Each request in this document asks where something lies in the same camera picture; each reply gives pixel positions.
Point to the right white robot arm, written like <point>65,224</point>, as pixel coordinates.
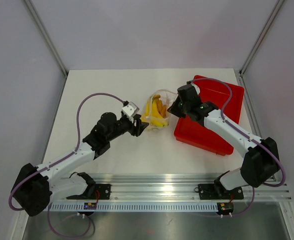
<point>260,156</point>

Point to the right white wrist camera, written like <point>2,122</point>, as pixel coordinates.
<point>197,89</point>

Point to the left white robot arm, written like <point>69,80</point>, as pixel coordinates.
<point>36,187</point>

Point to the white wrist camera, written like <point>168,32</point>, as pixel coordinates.
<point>197,89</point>
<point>129,109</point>

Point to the clear zip top bag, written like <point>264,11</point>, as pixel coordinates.
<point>168,97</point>

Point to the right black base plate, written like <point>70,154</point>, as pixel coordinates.
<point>209,191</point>

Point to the yellow banana bunch toy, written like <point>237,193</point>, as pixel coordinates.
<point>152,112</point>

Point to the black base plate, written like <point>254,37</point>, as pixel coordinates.
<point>209,191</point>
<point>100,191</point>

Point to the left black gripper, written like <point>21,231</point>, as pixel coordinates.
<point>137,129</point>

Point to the white slotted cable duct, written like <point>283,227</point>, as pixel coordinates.
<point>198,207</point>

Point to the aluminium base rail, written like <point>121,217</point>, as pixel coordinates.
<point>173,188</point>

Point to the left aluminium frame post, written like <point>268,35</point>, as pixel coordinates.
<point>36,18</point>

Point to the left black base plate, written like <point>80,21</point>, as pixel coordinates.
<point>100,191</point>

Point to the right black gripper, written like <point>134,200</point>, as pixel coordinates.
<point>173,109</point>

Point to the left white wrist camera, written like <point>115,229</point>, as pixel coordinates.
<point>129,109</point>

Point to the right aluminium frame post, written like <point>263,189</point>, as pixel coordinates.
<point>262,35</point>

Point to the aluminium frame post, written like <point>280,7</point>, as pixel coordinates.
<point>36,18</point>
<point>262,35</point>

